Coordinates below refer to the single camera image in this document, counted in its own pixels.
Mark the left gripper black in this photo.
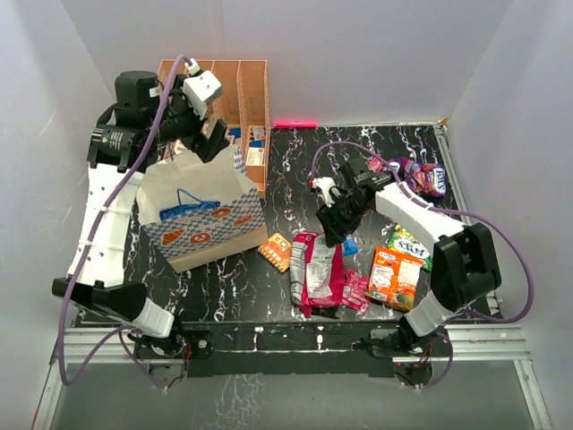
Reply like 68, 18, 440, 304
147, 77, 230, 161

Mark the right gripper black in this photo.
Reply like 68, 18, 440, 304
317, 194, 371, 247

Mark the magenta silver snack bag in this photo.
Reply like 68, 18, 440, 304
289, 231, 346, 318

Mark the white checkered paper bag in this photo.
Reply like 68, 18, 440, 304
136, 145, 269, 272

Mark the blue Slendy snack bag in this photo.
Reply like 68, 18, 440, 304
159, 202, 220, 221

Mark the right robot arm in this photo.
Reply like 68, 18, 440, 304
310, 158, 501, 356

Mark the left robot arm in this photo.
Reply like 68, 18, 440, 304
52, 70, 228, 357

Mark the green Fox's candy bag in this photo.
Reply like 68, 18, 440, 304
387, 224, 432, 272

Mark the purple Fox's bag left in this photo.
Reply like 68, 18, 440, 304
368, 158, 402, 176

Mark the orange Fox's candy bag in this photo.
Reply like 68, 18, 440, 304
365, 247, 423, 313

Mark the blue wafer bar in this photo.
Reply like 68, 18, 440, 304
343, 237, 359, 257

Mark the white card with red logo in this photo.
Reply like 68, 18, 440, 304
245, 147, 265, 167

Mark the red white box right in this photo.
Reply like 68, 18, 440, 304
251, 125, 266, 141

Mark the orange plastic file organizer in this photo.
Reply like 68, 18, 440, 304
158, 58, 270, 199

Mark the orange cracker pack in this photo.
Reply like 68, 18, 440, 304
257, 233, 292, 273

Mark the pink candy pack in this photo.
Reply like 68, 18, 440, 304
342, 269, 370, 314

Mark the pink marker strip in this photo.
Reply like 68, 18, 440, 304
274, 121, 318, 129

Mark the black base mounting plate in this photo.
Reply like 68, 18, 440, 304
135, 321, 449, 378

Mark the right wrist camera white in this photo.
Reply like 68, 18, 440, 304
310, 176, 346, 208

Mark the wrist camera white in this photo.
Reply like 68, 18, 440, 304
183, 58, 223, 120
310, 176, 346, 208

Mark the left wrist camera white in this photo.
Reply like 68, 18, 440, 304
183, 58, 223, 120

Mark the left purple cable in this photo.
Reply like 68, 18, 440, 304
57, 54, 198, 391

